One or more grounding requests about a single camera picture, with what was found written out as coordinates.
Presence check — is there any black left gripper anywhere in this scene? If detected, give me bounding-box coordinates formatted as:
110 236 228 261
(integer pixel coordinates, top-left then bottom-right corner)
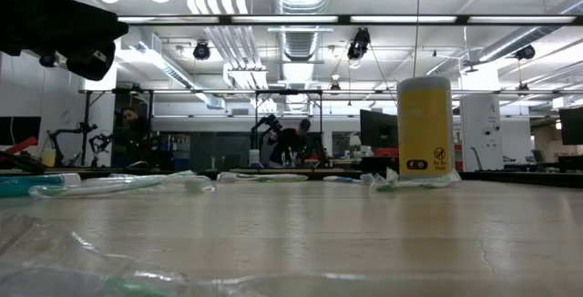
0 0 129 82

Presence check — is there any green toothbrush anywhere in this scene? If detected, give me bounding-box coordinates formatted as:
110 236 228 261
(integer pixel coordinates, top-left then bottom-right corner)
369 176 462 193
216 171 310 183
84 171 197 182
371 167 402 192
28 173 216 199
0 210 379 297

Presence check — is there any person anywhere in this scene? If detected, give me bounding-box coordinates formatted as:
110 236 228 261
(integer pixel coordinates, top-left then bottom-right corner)
111 107 152 169
267 118 316 169

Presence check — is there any red object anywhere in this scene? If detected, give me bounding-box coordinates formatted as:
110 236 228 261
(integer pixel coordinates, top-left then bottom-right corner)
0 135 40 156

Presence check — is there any teal mouthwash bottle white cap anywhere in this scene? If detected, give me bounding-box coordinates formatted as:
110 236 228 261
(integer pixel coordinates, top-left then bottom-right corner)
0 172 82 199

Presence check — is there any black monitor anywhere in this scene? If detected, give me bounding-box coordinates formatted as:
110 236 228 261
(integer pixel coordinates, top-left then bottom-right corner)
359 108 400 150
558 107 583 147

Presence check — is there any yellow wipes canister white lid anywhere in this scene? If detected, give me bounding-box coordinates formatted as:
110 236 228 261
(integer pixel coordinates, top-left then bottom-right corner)
395 76 455 183

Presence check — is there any black wall screen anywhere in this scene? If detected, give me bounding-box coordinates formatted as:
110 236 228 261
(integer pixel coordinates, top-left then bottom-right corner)
0 116 42 147

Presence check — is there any black background station frame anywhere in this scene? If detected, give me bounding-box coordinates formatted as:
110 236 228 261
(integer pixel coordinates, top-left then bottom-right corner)
79 87 325 170

